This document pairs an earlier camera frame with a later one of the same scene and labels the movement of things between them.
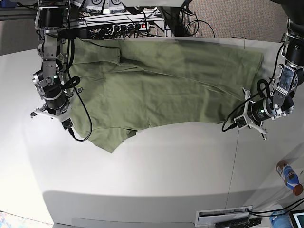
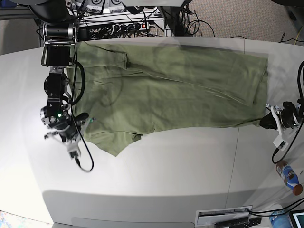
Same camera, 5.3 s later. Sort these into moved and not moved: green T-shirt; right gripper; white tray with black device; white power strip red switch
Moved: right gripper
Not moved: white power strip red switch; green T-shirt; white tray with black device
